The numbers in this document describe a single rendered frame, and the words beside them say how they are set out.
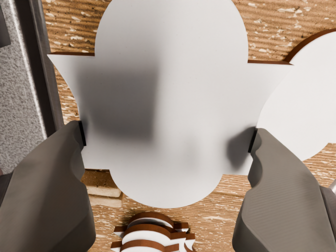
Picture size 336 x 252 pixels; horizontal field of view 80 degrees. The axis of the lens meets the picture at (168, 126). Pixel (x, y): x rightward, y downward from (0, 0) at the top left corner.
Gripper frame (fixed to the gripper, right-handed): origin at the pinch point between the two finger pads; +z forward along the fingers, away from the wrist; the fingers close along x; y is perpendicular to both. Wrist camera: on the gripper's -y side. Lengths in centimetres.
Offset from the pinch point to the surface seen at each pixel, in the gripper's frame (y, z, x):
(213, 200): 18.5, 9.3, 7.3
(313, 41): -3.9, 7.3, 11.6
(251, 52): -2.7, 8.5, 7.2
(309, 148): 7.1, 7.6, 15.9
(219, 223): 24.6, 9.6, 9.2
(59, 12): -5.1, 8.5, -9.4
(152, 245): 24.4, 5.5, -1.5
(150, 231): 21.9, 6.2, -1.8
